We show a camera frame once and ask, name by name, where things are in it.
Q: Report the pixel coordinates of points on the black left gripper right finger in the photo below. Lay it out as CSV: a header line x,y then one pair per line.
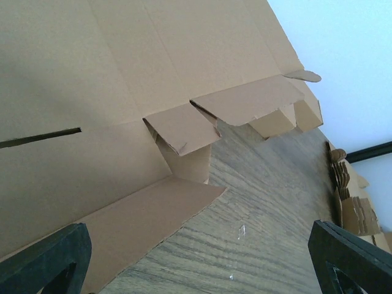
x,y
345,263

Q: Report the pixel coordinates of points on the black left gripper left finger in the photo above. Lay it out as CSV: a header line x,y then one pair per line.
x,y
55,264

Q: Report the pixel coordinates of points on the large cardboard box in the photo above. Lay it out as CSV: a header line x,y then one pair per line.
x,y
109,110

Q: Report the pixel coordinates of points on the stack of small cardboard blanks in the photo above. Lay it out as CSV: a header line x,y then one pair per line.
x,y
355,209

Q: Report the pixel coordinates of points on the black right corner frame post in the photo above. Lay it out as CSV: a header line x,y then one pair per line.
x,y
370,152

